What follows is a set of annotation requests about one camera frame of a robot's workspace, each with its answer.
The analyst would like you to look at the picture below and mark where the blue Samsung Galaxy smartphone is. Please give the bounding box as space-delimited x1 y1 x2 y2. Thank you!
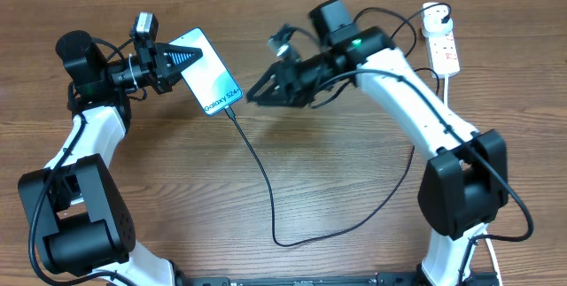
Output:
170 27 243 116

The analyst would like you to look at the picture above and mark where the black USB-C charging cable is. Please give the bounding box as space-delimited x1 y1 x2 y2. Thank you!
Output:
223 3 454 248

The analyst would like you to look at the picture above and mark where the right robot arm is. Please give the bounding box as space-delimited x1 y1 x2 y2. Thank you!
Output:
246 0 511 285

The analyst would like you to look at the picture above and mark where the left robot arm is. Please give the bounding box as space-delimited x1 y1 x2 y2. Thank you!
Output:
18 30 203 285

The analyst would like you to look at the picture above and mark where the white charger plug adapter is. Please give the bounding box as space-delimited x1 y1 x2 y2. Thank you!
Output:
421 5 454 38

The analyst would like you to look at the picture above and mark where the white power strip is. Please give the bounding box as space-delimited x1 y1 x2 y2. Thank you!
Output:
421 2 461 78

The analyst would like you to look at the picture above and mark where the white power strip cord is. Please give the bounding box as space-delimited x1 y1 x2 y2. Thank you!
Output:
442 74 504 286

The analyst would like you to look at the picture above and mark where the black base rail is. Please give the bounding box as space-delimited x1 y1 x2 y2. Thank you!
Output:
176 270 501 286

